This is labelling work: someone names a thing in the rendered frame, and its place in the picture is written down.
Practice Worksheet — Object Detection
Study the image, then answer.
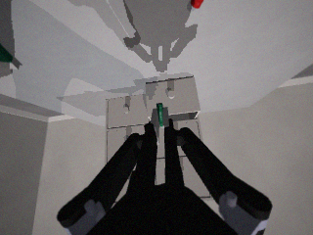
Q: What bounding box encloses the red cylinder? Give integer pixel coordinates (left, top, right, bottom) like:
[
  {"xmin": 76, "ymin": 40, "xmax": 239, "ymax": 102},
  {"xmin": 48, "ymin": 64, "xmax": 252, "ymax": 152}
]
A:
[{"xmin": 191, "ymin": 0, "xmax": 203, "ymax": 9}]

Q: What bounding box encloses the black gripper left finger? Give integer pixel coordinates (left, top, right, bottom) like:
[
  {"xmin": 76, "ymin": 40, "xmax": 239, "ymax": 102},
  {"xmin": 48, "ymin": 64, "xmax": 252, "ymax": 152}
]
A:
[{"xmin": 57, "ymin": 109, "xmax": 159, "ymax": 235}]

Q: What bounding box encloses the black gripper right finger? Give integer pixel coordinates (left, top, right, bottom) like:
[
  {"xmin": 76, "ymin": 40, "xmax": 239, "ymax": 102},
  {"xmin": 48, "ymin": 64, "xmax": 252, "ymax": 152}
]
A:
[{"xmin": 162, "ymin": 107, "xmax": 273, "ymax": 235}]

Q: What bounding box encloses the small white chest of drawers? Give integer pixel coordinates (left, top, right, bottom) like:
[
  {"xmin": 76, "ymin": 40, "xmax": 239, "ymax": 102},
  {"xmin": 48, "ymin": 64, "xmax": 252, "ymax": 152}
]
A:
[{"xmin": 105, "ymin": 94, "xmax": 214, "ymax": 201}]

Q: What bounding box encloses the grey drawer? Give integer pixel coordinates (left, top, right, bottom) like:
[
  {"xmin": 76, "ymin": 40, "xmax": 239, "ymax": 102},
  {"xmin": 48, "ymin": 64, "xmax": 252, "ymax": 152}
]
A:
[
  {"xmin": 156, "ymin": 121, "xmax": 200, "ymax": 158},
  {"xmin": 145, "ymin": 77, "xmax": 201, "ymax": 121},
  {"xmin": 156, "ymin": 159, "xmax": 209, "ymax": 197},
  {"xmin": 108, "ymin": 96, "xmax": 150, "ymax": 129},
  {"xmin": 108, "ymin": 127, "xmax": 145, "ymax": 161},
  {"xmin": 115, "ymin": 174, "xmax": 131, "ymax": 202}
]

